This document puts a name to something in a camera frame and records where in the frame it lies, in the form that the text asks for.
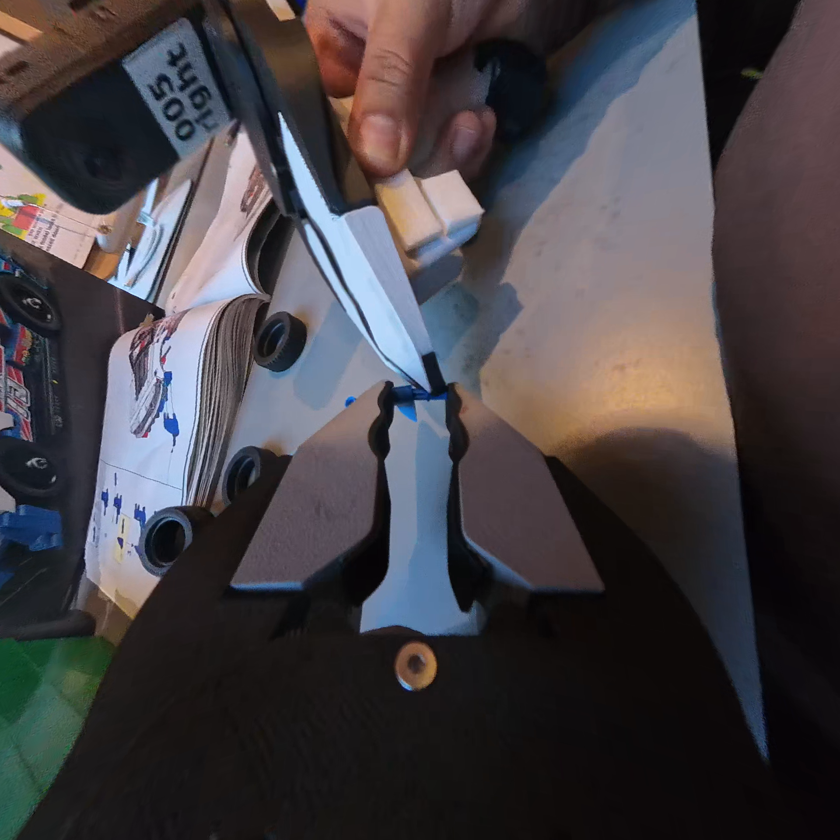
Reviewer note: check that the blue pin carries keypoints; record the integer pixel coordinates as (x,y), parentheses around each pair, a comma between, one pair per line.
(410,392)

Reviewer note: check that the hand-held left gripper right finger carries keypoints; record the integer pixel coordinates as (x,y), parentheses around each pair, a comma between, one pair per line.
(518,518)

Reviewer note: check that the open instruction booklet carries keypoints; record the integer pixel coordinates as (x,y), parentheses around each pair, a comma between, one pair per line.
(197,341)

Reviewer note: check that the person's right hand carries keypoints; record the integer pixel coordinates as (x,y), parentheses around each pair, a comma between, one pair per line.
(387,65)

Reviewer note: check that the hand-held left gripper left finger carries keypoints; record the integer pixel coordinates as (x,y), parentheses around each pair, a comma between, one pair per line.
(315,518)

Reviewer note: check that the person's right forearm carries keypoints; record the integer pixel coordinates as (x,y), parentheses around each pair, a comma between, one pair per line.
(590,19)

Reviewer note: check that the grey desk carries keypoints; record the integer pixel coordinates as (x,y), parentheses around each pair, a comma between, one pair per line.
(623,262)

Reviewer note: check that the person's black trousers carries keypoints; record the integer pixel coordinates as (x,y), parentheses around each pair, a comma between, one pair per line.
(735,39)

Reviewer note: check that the green storage bin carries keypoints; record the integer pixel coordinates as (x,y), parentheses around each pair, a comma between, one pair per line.
(39,722)

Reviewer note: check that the black toy tyre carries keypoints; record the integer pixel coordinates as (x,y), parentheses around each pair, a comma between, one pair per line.
(229,489)
(151,551)
(295,341)

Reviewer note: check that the printed instruction board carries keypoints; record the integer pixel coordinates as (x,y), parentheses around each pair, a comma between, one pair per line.
(39,223)

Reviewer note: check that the black car picture box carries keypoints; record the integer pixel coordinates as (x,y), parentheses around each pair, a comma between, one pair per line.
(85,341)

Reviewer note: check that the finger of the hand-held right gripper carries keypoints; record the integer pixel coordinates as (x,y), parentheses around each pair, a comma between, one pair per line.
(315,197)
(387,275)

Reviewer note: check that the white stand base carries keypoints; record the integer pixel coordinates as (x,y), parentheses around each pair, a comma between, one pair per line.
(164,223)

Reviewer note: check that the blue wedge piece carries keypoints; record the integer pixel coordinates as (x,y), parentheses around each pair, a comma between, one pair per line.
(410,408)

